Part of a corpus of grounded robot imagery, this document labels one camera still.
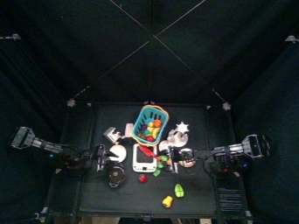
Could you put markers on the purple toy eggplant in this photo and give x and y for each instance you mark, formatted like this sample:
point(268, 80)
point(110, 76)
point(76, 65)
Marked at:
point(144, 128)

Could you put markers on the orange toy fruit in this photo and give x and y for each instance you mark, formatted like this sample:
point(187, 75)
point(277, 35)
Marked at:
point(156, 123)

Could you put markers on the white toy utensil rack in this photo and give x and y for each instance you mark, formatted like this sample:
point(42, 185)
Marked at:
point(177, 138)

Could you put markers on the teal basket with orange rim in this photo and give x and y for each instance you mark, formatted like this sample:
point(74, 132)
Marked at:
point(149, 116)

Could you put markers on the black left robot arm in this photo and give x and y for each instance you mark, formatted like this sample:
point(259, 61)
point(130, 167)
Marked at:
point(42, 143)

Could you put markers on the white toy pot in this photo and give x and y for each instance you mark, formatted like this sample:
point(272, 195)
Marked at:
point(116, 185)

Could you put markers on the red toy utensil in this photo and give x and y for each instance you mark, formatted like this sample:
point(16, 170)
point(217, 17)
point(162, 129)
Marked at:
point(146, 151)

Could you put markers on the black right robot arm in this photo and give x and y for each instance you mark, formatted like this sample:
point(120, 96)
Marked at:
point(233, 148)

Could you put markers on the green toy lettuce leaf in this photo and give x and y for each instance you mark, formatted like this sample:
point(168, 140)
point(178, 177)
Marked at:
point(156, 172)

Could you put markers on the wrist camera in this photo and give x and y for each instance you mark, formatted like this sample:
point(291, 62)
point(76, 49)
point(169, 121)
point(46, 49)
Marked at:
point(88, 157)
point(187, 154)

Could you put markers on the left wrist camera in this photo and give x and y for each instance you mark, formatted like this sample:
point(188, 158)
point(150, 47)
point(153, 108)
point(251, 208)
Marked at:
point(88, 157)

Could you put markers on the black toy pot lid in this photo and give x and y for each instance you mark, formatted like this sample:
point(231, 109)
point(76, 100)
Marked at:
point(116, 175)

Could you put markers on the white toy bowl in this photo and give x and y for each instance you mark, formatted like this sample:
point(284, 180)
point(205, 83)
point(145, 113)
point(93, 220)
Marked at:
point(118, 153)

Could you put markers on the white plastic toy piece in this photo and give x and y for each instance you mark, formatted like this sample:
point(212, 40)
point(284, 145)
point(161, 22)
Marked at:
point(128, 129)

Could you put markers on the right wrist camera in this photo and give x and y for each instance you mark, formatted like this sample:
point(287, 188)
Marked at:
point(187, 154)

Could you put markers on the yellow toy banana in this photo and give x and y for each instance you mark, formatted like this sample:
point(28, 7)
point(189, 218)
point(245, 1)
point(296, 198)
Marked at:
point(154, 133)

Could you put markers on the orange toy carrot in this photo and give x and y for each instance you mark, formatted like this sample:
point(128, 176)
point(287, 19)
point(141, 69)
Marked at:
point(166, 160)

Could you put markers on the white toy knife block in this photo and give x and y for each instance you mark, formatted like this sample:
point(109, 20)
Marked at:
point(112, 134)

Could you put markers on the silver frame bracket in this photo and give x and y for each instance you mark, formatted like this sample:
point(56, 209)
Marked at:
point(14, 37)
point(70, 102)
point(225, 105)
point(291, 38)

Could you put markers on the white round toy plate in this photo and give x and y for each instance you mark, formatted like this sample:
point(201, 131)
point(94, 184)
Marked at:
point(162, 145)

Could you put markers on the yellow toy pepper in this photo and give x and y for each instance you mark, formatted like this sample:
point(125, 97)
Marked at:
point(166, 201)

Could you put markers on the green yellow toy vegetable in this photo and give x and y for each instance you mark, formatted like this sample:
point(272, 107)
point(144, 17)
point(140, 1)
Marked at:
point(178, 190)

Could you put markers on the red toy tomato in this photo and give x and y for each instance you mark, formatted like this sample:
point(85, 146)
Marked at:
point(149, 138)

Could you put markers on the red toy strawberry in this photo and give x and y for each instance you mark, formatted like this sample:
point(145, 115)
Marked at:
point(142, 178)

